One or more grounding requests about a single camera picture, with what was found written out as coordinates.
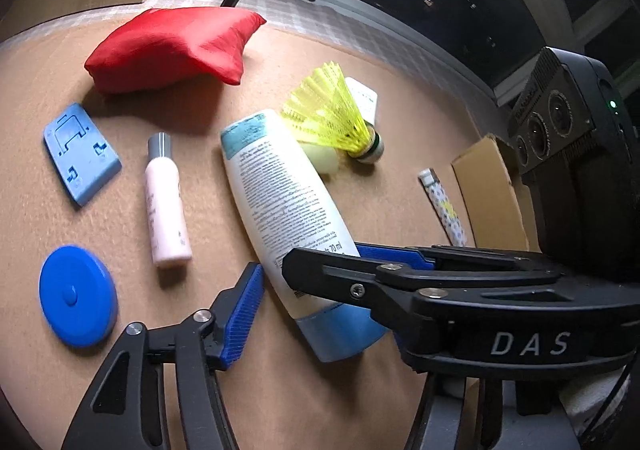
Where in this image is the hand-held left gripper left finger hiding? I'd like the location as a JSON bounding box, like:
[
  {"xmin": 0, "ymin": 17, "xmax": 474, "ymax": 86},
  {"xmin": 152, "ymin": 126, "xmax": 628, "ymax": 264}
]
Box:
[{"xmin": 61, "ymin": 263, "xmax": 266, "ymax": 450}]

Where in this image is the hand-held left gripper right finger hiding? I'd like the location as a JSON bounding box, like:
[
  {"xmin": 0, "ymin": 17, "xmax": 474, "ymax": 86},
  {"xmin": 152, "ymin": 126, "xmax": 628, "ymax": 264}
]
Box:
[{"xmin": 394, "ymin": 330, "xmax": 506, "ymax": 450}]

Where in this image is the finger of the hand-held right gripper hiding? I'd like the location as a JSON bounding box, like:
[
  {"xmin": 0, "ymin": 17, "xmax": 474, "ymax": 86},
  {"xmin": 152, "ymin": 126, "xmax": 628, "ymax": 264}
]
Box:
[
  {"xmin": 281, "ymin": 247, "xmax": 563, "ymax": 332},
  {"xmin": 355, "ymin": 243, "xmax": 552, "ymax": 272}
]

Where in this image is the cardboard box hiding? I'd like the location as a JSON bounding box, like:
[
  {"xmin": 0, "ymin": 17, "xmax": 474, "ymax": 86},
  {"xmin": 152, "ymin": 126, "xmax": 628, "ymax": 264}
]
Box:
[{"xmin": 451, "ymin": 134, "xmax": 543, "ymax": 253}]

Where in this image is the white tube with blue cap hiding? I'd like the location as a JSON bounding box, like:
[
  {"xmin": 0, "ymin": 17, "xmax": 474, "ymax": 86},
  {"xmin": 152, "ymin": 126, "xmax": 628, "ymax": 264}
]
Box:
[{"xmin": 220, "ymin": 109, "xmax": 390, "ymax": 363}]

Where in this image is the blue round disc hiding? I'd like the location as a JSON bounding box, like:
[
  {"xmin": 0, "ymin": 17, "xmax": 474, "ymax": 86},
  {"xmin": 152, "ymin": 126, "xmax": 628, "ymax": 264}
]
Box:
[{"xmin": 39, "ymin": 245, "xmax": 119, "ymax": 349}]

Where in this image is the patterned white lighter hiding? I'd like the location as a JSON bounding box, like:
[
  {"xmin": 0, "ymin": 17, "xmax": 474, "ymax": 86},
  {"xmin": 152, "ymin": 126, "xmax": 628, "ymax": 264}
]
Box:
[{"xmin": 418, "ymin": 169, "xmax": 468, "ymax": 247}]

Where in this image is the small pink lotion bottle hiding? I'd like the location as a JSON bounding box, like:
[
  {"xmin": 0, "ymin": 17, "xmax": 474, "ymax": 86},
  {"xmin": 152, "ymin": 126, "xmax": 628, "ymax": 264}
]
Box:
[{"xmin": 145, "ymin": 132, "xmax": 193, "ymax": 269}]

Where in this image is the yellow shuttlecock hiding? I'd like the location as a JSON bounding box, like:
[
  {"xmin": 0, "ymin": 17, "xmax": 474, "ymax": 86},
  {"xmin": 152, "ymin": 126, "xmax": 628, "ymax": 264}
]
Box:
[{"xmin": 280, "ymin": 61, "xmax": 386, "ymax": 164}]

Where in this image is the white charger adapter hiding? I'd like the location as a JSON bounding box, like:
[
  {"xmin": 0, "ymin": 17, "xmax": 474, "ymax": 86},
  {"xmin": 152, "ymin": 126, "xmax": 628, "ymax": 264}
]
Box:
[{"xmin": 345, "ymin": 77, "xmax": 379, "ymax": 123}]

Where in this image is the white textured cloth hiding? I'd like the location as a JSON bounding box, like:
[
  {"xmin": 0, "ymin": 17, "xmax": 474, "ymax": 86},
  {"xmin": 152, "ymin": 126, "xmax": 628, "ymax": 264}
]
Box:
[{"xmin": 559, "ymin": 372, "xmax": 628, "ymax": 433}]

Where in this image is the blue plastic phone stand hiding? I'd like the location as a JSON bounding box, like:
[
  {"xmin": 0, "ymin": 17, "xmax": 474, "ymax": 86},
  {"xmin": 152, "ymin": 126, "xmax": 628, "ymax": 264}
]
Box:
[{"xmin": 43, "ymin": 103, "xmax": 123, "ymax": 208}]

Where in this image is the grey checkered cloth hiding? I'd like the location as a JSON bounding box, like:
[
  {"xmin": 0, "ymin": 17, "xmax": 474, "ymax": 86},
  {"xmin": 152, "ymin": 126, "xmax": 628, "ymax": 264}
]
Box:
[{"xmin": 0, "ymin": 0, "xmax": 511, "ymax": 106}]

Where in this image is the red fabric bean bag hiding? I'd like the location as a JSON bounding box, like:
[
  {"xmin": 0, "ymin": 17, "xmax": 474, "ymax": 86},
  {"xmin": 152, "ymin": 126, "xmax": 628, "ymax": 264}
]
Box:
[{"xmin": 84, "ymin": 8, "xmax": 267, "ymax": 95}]

